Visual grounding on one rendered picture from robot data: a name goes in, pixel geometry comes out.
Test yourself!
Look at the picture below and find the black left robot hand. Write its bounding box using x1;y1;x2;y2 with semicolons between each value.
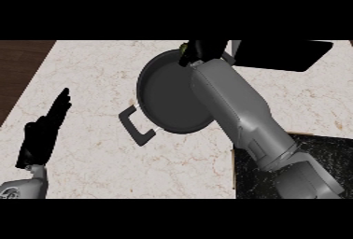
13;87;72;170

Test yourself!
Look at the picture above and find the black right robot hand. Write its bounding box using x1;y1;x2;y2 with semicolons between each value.
177;39;230;68

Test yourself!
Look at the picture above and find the dark grey pot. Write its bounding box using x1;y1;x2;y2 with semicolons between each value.
116;49;217;148

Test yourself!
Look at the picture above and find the black tray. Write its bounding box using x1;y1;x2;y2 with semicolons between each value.
220;39;333;73

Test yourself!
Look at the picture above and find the dark speckled slab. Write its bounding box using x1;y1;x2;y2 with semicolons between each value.
230;132;353;200

